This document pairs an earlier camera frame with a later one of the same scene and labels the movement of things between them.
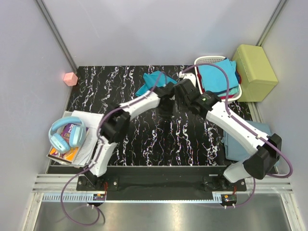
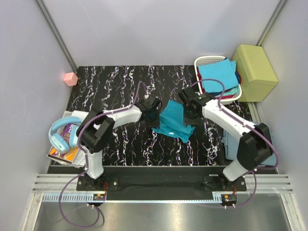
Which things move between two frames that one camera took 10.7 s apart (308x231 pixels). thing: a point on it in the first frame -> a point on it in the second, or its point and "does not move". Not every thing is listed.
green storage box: [258, 77] does not move
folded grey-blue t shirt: [233, 150] does not move
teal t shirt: [155, 79] -> [172, 119]
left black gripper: [166, 106] -> [152, 116]
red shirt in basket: [224, 96] does not move
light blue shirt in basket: [214, 80] does not move
